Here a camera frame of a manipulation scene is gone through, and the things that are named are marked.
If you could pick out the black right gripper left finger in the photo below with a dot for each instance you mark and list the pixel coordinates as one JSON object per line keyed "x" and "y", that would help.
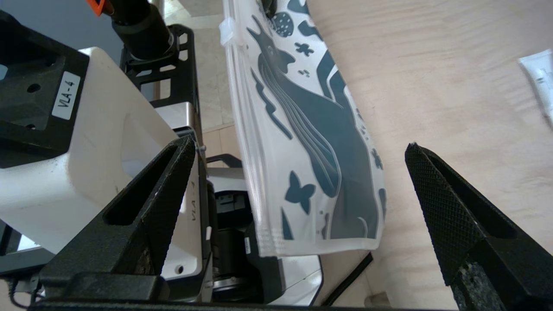
{"x": 86, "y": 259}

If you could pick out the black labelled robot bracket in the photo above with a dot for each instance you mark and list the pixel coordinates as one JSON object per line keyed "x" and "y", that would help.
{"x": 26, "y": 77}

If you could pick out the orange red robot part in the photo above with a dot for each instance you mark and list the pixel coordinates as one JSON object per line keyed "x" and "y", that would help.
{"x": 96, "y": 5}

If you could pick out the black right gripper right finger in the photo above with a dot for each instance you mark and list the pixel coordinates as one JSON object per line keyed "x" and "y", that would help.
{"x": 458, "y": 233}

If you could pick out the white floral zipper pouch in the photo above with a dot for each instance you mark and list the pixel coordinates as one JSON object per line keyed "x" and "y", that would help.
{"x": 311, "y": 129}

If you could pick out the small white toothpaste tube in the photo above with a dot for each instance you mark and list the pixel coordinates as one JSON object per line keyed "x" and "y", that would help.
{"x": 542, "y": 82}

